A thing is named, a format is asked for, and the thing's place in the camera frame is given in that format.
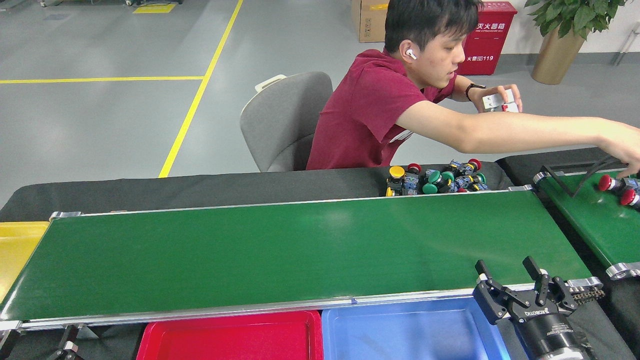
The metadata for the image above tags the grey office chair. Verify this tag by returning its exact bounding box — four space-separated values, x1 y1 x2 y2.
239 71 335 173

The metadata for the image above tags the black metal guide frame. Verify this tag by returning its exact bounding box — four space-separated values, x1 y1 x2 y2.
540 161 628 199

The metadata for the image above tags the red fire extinguisher box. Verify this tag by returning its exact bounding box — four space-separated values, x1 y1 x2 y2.
456 1 518 76

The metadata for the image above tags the brown cardboard box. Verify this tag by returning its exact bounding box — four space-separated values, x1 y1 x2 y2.
351 0 390 43

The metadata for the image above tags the black cable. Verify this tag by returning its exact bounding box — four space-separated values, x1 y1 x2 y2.
575 154 630 197

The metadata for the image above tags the black table cloth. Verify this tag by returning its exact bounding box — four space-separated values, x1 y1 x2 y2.
0 161 638 360
495 146 640 358

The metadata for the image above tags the person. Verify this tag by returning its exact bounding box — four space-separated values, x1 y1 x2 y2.
306 0 640 179

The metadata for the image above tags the gold plant pot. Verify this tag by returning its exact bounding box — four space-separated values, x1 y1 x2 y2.
531 27 586 86

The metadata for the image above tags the red plastic tray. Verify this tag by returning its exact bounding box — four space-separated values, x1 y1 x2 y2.
136 309 325 360

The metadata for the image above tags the yellow plastic tray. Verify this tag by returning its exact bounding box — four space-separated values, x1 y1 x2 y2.
0 221 50 304

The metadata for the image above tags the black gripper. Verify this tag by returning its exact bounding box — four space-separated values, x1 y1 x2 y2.
472 256 588 355

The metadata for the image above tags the grey metal pipe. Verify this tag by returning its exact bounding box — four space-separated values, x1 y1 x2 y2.
612 22 640 67

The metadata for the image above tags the yellow push button switch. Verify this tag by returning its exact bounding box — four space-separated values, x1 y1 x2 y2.
385 165 407 197

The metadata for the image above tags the blue plastic tray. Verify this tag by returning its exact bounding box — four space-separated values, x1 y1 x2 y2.
321 296 512 360

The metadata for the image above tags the green conveyor belt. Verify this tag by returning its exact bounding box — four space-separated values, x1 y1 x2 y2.
0 185 606 333
532 167 640 281

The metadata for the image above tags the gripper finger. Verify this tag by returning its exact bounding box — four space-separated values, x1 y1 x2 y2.
46 325 84 360

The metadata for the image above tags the person's right hand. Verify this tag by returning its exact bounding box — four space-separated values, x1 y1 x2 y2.
599 131 640 179

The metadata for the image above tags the green leafy plant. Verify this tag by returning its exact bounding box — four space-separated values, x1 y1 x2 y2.
524 0 628 41

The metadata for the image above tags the person's left hand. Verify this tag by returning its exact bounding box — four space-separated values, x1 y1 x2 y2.
470 84 524 114

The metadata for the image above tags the black drive chain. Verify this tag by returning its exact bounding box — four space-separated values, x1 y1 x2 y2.
569 286 607 307

